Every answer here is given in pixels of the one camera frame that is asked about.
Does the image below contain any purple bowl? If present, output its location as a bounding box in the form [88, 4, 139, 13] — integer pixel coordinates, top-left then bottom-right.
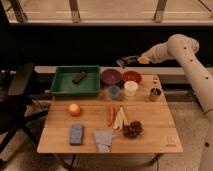
[101, 69, 122, 85]

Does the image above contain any white cup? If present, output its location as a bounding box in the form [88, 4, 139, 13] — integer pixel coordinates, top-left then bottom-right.
[124, 81, 138, 97]

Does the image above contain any wooden folding table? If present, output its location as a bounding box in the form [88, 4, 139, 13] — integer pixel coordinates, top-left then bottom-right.
[37, 75, 183, 153]

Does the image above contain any green plastic tray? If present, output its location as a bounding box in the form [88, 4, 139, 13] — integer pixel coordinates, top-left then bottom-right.
[51, 65, 100, 97]

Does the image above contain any orange apple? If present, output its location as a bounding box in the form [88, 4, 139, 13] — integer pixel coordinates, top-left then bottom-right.
[68, 103, 81, 116]

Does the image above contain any blue cup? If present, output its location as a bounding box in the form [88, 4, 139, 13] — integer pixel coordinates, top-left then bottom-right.
[108, 85, 120, 100]

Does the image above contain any black office chair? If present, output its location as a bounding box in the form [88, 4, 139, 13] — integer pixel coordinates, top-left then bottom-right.
[0, 63, 48, 153]

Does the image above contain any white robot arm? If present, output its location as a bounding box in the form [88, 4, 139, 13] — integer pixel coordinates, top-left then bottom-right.
[122, 34, 213, 171]

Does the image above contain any small bottle on table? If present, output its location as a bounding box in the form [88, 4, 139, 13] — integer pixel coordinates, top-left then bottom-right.
[153, 78, 158, 85]

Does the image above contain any metal cup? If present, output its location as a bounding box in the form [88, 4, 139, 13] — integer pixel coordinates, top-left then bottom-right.
[149, 88, 161, 101]

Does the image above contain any red bowl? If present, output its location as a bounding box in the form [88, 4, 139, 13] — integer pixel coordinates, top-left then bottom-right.
[123, 71, 142, 83]

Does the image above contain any brown grape bunch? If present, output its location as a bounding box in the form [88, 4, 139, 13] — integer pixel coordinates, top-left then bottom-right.
[123, 121, 143, 139]

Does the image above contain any orange carrot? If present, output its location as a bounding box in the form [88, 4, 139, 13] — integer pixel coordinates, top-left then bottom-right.
[108, 105, 115, 127]

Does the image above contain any grey folded cloth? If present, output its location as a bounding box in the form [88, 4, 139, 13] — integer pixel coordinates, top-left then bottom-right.
[94, 130, 114, 153]

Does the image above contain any blue sponge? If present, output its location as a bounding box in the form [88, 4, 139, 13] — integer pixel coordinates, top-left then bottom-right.
[70, 124, 84, 145]

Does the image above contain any black block in tray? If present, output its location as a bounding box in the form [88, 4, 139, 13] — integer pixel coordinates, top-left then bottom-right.
[72, 71, 87, 84]

